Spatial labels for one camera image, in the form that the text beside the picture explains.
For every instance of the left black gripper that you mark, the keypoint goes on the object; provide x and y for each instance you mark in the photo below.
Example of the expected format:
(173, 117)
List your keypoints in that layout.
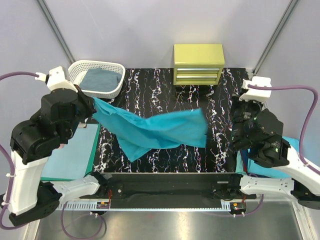
(86, 104)

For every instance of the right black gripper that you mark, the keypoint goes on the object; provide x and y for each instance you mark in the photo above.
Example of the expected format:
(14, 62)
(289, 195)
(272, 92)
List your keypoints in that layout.
(258, 105)

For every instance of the teal t shirt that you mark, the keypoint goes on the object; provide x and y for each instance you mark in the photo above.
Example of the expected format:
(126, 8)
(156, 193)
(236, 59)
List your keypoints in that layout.
(137, 135)

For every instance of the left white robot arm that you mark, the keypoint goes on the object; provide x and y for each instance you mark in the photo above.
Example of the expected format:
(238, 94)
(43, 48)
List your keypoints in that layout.
(32, 143)

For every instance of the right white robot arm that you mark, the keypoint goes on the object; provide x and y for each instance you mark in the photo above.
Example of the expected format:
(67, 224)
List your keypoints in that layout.
(277, 167)

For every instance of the dark blue t shirt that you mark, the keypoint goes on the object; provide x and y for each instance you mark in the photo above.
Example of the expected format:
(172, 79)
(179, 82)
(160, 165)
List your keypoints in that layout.
(245, 160)

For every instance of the white plastic laundry basket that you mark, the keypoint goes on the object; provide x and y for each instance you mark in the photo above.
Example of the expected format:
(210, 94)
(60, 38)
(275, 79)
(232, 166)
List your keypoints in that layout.
(78, 69)

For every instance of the folded grey-blue t shirt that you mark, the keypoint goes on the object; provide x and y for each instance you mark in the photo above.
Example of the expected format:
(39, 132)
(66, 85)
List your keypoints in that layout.
(100, 80)

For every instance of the green cutting mat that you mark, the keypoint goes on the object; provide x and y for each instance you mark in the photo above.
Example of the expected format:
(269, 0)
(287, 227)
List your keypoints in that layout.
(92, 152)

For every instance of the yellow-green drawer cabinet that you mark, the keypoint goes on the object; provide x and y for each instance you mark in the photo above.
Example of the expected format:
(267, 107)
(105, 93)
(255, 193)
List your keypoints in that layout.
(198, 64)

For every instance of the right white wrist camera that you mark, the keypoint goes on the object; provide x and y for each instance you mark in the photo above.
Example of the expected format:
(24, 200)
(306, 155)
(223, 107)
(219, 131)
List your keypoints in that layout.
(254, 89)

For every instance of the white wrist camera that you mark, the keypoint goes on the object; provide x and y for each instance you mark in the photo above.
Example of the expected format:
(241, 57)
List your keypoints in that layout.
(57, 78)
(254, 89)

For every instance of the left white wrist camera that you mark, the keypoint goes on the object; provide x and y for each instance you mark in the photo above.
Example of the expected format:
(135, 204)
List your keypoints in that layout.
(57, 78)

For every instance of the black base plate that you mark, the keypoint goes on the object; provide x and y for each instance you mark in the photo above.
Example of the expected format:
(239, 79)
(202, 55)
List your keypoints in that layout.
(151, 191)

